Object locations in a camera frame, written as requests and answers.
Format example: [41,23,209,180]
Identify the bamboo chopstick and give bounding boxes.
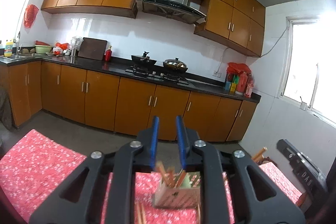
[135,202,142,224]
[155,161,169,187]
[175,169,186,188]
[168,170,175,188]
[252,147,267,162]
[141,203,147,224]

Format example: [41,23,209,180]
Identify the brown lower kitchen cabinets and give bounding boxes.
[1,60,260,142]

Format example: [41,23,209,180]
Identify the red floral tablecloth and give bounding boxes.
[0,129,304,224]

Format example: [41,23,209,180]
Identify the perforated metal utensil holder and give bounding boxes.
[152,172,201,210]

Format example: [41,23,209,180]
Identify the window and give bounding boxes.
[281,18,335,123]

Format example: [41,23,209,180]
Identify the red oil bottle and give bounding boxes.
[244,74,254,98]

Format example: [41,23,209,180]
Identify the black countertop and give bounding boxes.
[1,54,261,103]

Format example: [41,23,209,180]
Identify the red plastic bag on counter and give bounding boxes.
[226,62,252,83]

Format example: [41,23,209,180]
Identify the dark wooden cutting board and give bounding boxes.
[78,38,107,61]

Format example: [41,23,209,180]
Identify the green basin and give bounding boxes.
[35,44,53,55]

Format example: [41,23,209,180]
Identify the lidded black wok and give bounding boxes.
[163,58,188,75]

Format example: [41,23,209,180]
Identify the yellow detergent bottle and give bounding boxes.
[3,40,13,57]

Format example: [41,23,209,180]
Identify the steel range hood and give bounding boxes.
[135,0,206,25]

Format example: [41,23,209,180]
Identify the black wok with handle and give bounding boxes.
[131,51,157,69]

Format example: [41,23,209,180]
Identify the red bag on wall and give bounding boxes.
[23,4,39,29]

